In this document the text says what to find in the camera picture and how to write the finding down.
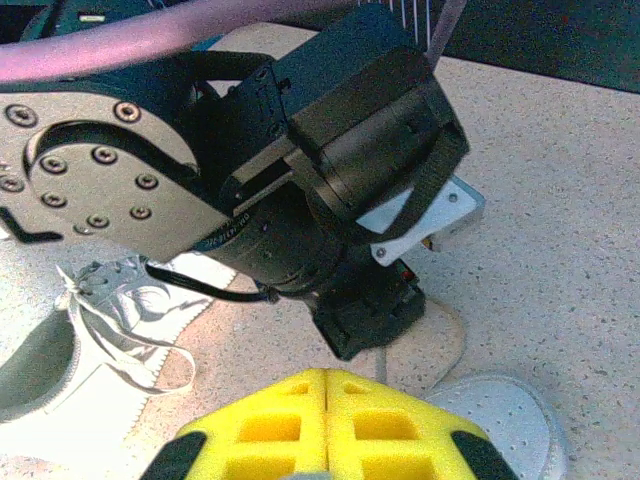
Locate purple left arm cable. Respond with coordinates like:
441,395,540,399
0,0,469,85

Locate white shoelace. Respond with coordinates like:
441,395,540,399
372,297,469,387
54,257,197,396

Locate white sneaker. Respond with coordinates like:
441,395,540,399
0,252,241,480
424,374,569,480

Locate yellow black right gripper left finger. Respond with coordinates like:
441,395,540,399
139,368,328,480

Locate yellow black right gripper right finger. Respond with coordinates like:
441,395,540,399
325,368,519,480

